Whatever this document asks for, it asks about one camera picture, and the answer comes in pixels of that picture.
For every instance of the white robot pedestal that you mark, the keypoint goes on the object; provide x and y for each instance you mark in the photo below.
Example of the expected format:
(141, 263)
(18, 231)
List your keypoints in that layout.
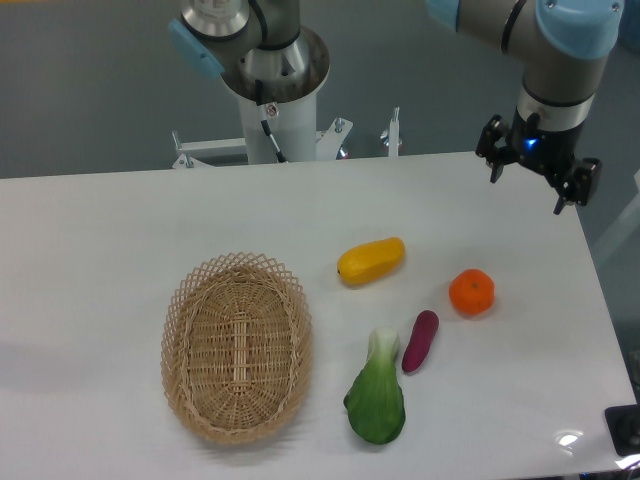
(272, 133)

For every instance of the woven wicker basket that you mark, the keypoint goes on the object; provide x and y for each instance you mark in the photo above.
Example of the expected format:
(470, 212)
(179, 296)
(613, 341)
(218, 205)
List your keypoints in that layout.
(237, 349)

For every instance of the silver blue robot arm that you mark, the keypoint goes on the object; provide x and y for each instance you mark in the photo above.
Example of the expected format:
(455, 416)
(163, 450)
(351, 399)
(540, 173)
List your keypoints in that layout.
(275, 66)

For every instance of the white metal clamp bracket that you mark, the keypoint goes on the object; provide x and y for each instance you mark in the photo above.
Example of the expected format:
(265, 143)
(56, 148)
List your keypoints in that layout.
(391, 138)

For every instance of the yellow mango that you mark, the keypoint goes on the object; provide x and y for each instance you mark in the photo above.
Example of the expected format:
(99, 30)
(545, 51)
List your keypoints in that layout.
(371, 261)

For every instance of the green bok choy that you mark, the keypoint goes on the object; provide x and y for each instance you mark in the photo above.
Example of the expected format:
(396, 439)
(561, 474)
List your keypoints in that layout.
(375, 402)

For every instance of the orange mandarin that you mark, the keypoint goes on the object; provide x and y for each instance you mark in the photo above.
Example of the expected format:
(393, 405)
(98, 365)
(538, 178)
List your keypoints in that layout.
(472, 292)

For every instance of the black device at table edge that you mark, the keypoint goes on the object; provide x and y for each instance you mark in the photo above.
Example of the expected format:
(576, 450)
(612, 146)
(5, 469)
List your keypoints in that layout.
(623, 426)

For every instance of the purple sweet potato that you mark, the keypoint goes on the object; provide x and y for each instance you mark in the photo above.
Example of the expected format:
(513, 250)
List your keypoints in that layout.
(422, 336)

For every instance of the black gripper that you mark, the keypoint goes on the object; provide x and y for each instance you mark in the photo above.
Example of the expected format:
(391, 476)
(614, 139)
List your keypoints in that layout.
(550, 154)

